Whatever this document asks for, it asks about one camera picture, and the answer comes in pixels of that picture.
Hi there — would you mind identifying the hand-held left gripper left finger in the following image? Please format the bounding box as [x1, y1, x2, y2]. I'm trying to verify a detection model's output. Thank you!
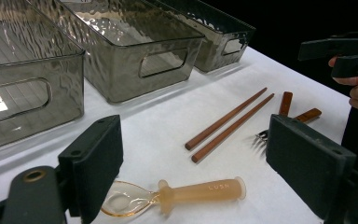
[58, 114, 125, 224]

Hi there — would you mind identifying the grey transparent plastic bin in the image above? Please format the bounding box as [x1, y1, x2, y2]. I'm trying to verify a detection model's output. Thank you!
[145, 0, 257, 74]
[0, 0, 86, 154]
[27, 0, 205, 105]

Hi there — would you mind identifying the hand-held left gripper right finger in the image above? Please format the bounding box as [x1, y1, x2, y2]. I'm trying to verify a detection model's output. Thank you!
[266, 113, 357, 220]

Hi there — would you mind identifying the wooden-handled metal fork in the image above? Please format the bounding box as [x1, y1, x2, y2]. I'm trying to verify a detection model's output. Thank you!
[255, 107, 323, 141]
[251, 91, 294, 157]

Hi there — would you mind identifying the brown wooden chopstick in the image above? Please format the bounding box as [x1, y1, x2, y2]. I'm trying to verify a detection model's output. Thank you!
[190, 92, 275, 164]
[185, 87, 269, 151]

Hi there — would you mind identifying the amber-handled clear spoon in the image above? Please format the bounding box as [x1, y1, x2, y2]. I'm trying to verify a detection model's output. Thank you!
[101, 175, 247, 218]

